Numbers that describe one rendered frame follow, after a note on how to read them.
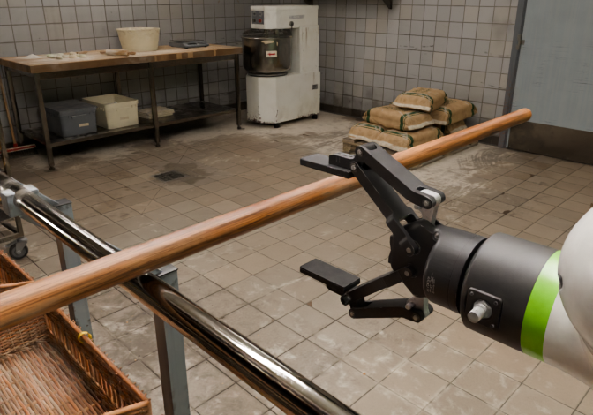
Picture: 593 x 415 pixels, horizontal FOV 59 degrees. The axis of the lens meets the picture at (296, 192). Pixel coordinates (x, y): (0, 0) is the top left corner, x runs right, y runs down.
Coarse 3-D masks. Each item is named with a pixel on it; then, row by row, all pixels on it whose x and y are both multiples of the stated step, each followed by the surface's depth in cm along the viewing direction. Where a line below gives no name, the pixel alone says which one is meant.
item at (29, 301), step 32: (480, 128) 101; (416, 160) 85; (288, 192) 66; (320, 192) 69; (224, 224) 58; (256, 224) 61; (128, 256) 50; (160, 256) 52; (32, 288) 45; (64, 288) 46; (96, 288) 48; (0, 320) 42
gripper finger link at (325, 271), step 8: (304, 264) 64; (312, 264) 64; (320, 264) 64; (328, 264) 64; (304, 272) 63; (312, 272) 62; (320, 272) 62; (328, 272) 62; (336, 272) 62; (344, 272) 62; (320, 280) 61; (328, 280) 60; (336, 280) 60; (344, 280) 60; (352, 280) 60; (336, 288) 60; (344, 288) 59
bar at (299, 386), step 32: (0, 192) 77; (32, 192) 76; (64, 224) 65; (64, 256) 134; (96, 256) 58; (128, 288) 53; (160, 288) 51; (160, 320) 102; (192, 320) 46; (160, 352) 106; (224, 352) 43; (256, 352) 42; (256, 384) 40; (288, 384) 39
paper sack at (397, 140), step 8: (424, 128) 474; (432, 128) 477; (384, 136) 468; (392, 136) 463; (400, 136) 458; (408, 136) 455; (416, 136) 458; (424, 136) 465; (432, 136) 475; (440, 136) 484; (384, 144) 466; (392, 144) 462; (400, 144) 456; (408, 144) 451; (416, 144) 460
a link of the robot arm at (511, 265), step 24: (504, 240) 45; (528, 240) 46; (480, 264) 44; (504, 264) 43; (528, 264) 42; (480, 288) 43; (504, 288) 42; (528, 288) 41; (480, 312) 42; (504, 312) 42; (504, 336) 43
